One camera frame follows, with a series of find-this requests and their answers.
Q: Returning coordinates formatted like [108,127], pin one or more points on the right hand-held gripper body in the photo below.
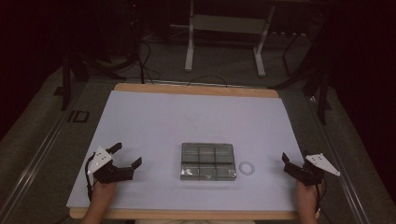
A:
[320,163]

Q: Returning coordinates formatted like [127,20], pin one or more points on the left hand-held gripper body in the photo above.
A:
[101,160]

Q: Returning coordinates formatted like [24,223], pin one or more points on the clear plastic compartment box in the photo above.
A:
[207,161]

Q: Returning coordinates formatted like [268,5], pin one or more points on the person's left hand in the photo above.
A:
[104,189]

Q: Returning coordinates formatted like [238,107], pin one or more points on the person's right hand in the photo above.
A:
[308,193]

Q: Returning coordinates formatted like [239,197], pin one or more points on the white table sheet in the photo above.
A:
[155,118]

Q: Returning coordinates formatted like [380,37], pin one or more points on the black metal stand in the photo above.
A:
[66,84]
[323,93]

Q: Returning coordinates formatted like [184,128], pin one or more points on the black tripod pole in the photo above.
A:
[137,37]

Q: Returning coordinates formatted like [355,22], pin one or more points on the black floor bracket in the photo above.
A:
[71,116]

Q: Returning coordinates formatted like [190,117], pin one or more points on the white metal table frame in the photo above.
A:
[229,24]

